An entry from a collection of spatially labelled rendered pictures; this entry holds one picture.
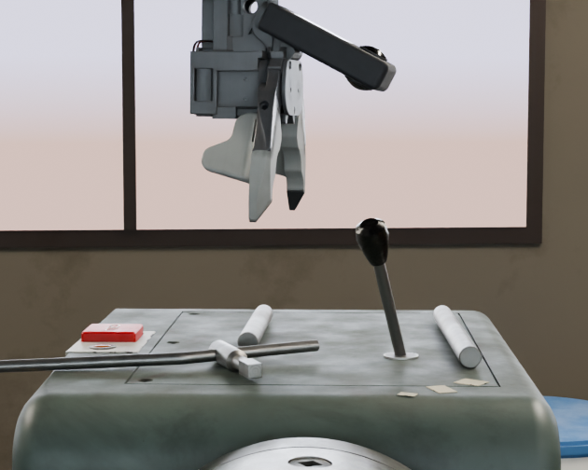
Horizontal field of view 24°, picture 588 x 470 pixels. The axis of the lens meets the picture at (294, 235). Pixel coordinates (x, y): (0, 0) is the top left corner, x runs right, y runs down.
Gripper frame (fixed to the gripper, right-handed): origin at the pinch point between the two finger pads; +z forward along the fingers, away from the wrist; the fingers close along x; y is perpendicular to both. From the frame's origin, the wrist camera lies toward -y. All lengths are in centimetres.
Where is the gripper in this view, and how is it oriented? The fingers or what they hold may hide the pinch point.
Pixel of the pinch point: (282, 217)
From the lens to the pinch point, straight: 114.6
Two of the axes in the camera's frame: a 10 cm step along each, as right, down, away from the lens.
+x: -2.1, 0.8, -9.7
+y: -9.8, -0.3, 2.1
